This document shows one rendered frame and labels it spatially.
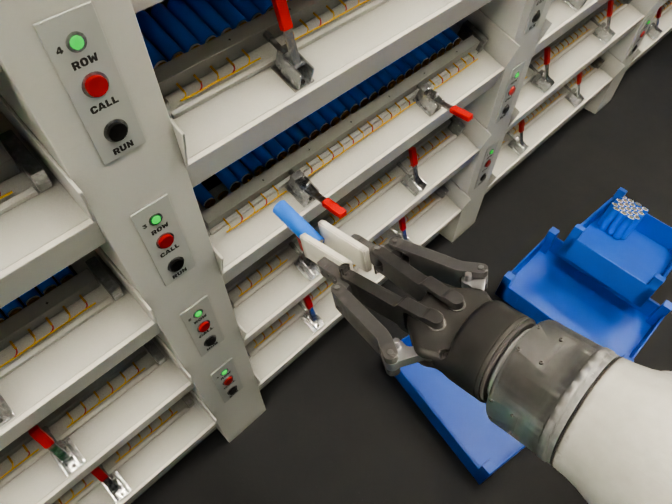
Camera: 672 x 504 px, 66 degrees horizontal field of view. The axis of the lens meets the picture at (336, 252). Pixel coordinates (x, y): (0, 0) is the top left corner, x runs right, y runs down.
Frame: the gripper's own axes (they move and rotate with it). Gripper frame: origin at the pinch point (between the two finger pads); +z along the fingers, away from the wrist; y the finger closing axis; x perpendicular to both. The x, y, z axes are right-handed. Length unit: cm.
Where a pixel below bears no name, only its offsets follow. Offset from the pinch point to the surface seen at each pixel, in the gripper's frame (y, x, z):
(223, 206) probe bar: 1.5, 2.8, 20.4
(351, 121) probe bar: -21.5, 2.6, 20.6
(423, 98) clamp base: -34.8, 4.8, 18.6
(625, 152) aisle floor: -115, 60, 16
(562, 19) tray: -73, 7, 18
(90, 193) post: 15.6, -12.8, 10.4
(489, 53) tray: -53, 6, 20
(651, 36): -150, 42, 29
